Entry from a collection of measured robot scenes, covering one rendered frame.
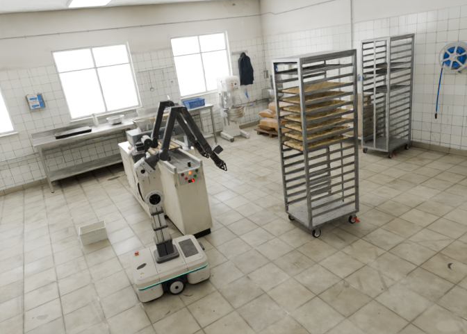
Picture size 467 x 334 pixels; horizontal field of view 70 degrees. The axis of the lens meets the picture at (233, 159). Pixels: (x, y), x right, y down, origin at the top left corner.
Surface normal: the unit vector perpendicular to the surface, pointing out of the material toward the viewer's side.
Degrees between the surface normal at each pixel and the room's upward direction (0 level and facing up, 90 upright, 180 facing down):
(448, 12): 90
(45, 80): 90
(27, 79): 90
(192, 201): 90
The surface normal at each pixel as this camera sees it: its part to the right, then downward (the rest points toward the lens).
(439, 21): -0.85, 0.27
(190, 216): 0.48, 0.22
